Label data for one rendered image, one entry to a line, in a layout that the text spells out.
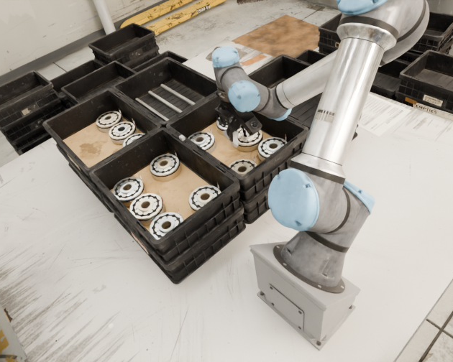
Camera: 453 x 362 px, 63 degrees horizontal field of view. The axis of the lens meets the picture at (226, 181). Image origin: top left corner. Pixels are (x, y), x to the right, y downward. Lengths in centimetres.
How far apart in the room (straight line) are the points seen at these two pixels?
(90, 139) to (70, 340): 75
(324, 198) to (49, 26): 391
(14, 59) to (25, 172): 266
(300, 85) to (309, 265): 46
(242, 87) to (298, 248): 42
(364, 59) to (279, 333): 70
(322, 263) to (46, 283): 87
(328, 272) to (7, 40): 386
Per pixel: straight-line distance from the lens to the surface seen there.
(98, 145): 150
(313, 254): 86
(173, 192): 120
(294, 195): 72
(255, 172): 107
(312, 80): 99
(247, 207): 115
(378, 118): 164
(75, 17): 446
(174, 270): 110
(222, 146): 132
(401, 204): 132
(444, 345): 190
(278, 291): 95
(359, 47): 78
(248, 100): 98
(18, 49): 433
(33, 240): 149
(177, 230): 97
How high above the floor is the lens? 169
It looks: 46 degrees down
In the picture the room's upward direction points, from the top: 11 degrees counter-clockwise
